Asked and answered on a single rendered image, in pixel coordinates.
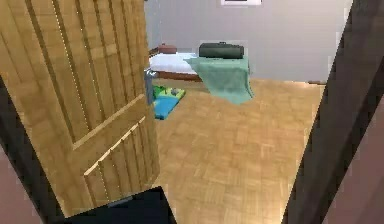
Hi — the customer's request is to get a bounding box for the bed with white mattress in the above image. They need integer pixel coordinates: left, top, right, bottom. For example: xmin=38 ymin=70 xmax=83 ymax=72
xmin=148 ymin=46 xmax=252 ymax=83

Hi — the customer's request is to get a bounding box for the brown round object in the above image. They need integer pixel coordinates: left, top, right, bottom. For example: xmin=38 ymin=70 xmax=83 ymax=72
xmin=157 ymin=43 xmax=178 ymax=55

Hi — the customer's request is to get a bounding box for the light wooden room door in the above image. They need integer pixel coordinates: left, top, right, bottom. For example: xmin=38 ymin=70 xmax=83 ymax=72
xmin=0 ymin=0 xmax=161 ymax=218

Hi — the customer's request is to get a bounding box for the blue green floor cloth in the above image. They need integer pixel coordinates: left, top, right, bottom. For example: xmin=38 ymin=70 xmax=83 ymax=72
xmin=152 ymin=85 xmax=187 ymax=121

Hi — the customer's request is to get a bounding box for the green blanket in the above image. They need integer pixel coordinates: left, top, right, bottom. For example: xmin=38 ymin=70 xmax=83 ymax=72
xmin=184 ymin=55 xmax=255 ymax=106

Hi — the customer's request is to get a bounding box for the grey door handle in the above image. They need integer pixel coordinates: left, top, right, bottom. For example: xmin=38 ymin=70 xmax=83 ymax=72
xmin=144 ymin=68 xmax=159 ymax=106

